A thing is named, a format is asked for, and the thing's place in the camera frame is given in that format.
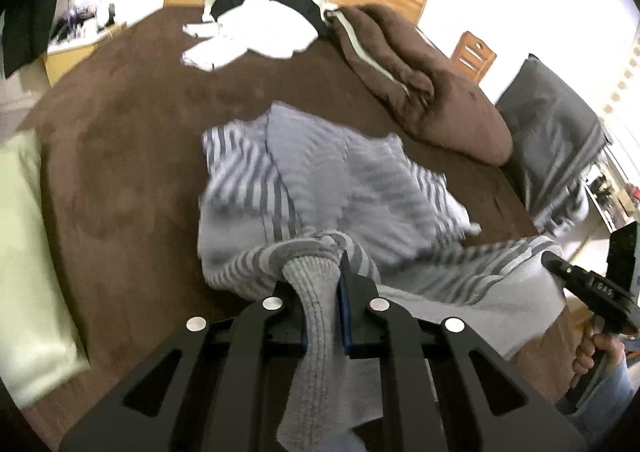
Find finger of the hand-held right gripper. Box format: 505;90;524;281
541;251;595;293

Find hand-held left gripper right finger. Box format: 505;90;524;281
336;251;587;452

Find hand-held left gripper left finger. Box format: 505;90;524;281
59;279;308;452

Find grey striped hoodie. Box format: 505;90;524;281
197;102;570;452

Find person's right hand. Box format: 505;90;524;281
571;332;628;383

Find cluttered shelf items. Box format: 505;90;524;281
582;164;640;235

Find person's denim clothing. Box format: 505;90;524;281
555;361;633;415

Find dark grey striped blanket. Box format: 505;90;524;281
494;53;613;239

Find wooden chair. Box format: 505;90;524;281
451;30;497;83

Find brown covered bed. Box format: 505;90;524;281
20;6;588;452

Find light green blanket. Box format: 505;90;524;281
0;131;92;410

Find white garment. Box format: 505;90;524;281
180;0;321;73

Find yellow wooden nightstand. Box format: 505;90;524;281
42;24;128;88

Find clutter on nightstand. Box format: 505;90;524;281
52;3;119;43

